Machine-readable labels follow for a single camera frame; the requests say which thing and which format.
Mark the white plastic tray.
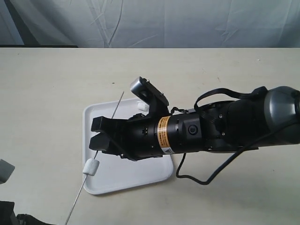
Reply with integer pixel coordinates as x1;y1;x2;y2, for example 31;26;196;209
82;98;174;195

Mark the grey backdrop cloth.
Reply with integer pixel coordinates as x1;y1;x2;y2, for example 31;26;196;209
0;0;300;48

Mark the white foam piece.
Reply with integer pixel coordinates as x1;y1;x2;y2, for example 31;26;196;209
82;158;99;176
137;102;149;112

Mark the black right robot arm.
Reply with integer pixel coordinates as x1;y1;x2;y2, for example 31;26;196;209
89;86;300;161

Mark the thin metal skewer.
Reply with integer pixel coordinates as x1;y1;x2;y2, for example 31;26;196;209
64;91;125;225

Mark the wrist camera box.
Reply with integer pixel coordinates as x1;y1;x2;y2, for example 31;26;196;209
0;159;15;184
130;77;170;117

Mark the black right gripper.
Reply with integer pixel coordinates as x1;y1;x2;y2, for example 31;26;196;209
89;113;164;161

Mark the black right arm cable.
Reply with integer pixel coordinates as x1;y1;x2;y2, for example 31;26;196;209
175;88;300;186

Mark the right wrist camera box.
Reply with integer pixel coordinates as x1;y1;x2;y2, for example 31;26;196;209
130;77;170;117

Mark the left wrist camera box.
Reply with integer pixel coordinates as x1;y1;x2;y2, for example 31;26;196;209
0;159;15;184

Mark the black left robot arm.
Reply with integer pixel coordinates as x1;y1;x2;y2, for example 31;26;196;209
0;201;47;225

